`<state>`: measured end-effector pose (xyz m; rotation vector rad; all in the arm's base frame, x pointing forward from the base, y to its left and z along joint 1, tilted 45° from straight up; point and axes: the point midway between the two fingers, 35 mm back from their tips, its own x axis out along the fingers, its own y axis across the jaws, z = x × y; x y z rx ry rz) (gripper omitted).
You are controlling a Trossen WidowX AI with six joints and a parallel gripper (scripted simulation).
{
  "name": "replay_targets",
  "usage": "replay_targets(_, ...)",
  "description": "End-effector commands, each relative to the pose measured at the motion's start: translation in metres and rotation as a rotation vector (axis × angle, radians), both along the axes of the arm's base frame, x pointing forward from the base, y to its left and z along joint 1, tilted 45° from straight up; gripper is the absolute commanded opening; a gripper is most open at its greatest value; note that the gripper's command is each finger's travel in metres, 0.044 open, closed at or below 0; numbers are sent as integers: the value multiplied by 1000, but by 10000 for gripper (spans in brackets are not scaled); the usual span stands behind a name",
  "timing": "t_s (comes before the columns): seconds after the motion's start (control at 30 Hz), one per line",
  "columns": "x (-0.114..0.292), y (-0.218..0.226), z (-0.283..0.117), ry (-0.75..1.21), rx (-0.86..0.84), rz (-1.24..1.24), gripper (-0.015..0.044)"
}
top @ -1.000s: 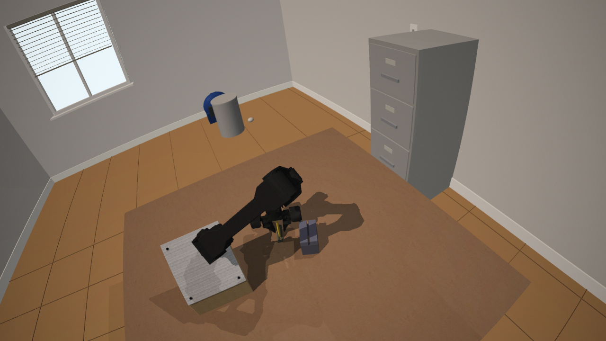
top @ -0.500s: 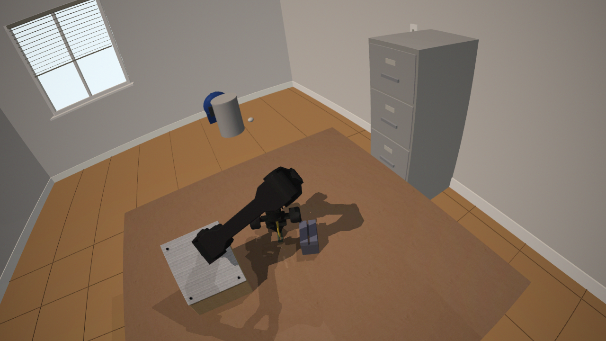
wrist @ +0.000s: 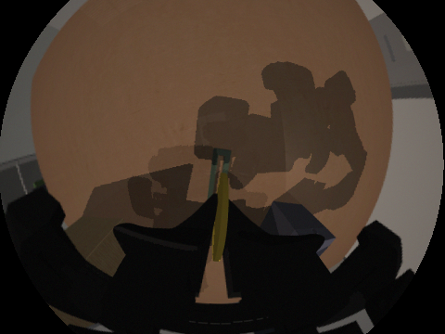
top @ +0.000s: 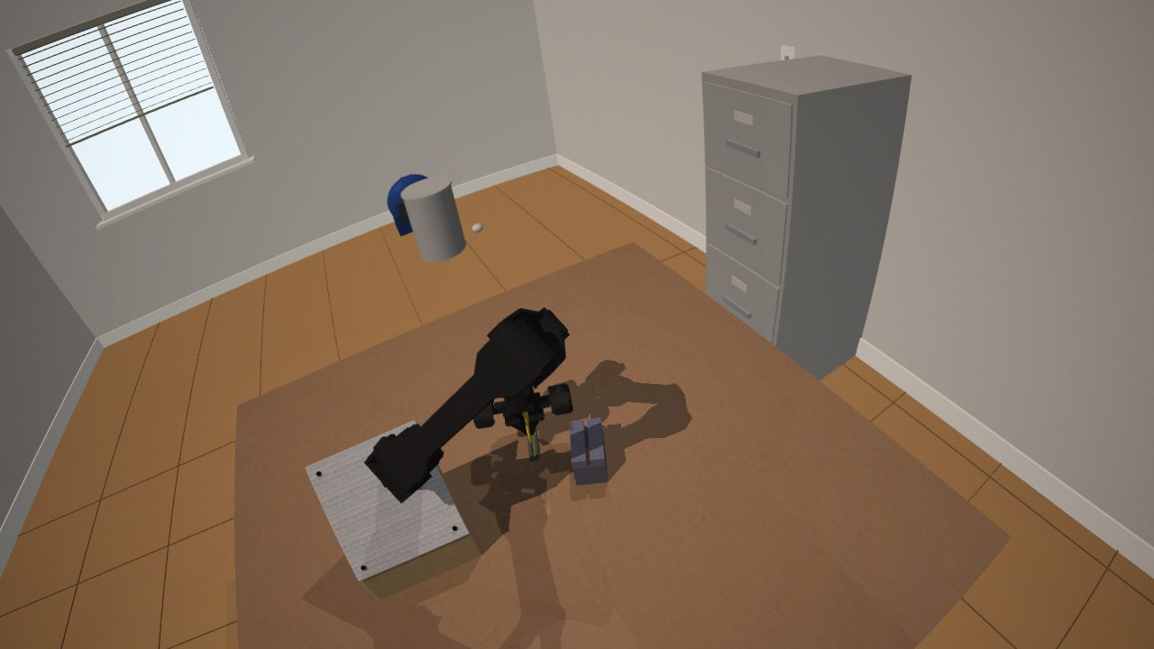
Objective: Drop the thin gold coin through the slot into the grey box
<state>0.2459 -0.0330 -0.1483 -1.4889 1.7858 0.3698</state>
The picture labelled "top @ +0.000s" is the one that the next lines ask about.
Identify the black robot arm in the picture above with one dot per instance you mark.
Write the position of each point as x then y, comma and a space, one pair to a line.
525, 348

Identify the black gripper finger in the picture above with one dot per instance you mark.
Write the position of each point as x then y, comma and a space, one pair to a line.
534, 420
519, 423

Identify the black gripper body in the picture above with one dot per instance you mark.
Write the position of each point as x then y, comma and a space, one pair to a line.
559, 399

